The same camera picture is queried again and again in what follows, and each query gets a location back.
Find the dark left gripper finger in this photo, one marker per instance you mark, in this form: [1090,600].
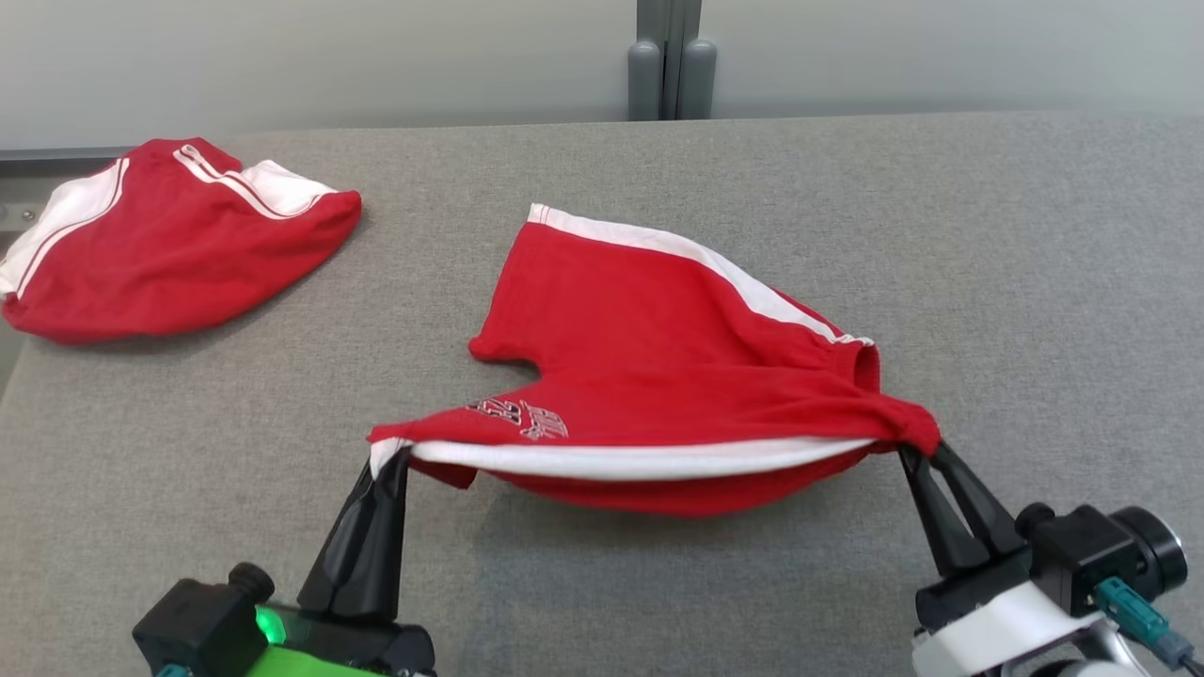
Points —
[386,555]
[339,555]

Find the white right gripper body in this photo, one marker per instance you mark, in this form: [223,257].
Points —
[988,621]

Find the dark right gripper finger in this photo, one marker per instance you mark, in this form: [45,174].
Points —
[992,527]
[945,541]

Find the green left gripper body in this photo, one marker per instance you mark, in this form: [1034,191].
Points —
[357,644]

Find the red shorts with white stripe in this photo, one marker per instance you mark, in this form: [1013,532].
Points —
[658,357]

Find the red shirt with white stripes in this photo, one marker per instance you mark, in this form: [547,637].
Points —
[169,263]

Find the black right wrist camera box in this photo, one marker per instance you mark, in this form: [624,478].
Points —
[1101,550]

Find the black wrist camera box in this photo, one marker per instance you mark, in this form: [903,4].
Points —
[198,625]
[1101,550]

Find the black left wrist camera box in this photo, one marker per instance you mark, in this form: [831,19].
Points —
[198,625]

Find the grey double partition post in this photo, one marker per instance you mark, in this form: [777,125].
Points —
[672,66]

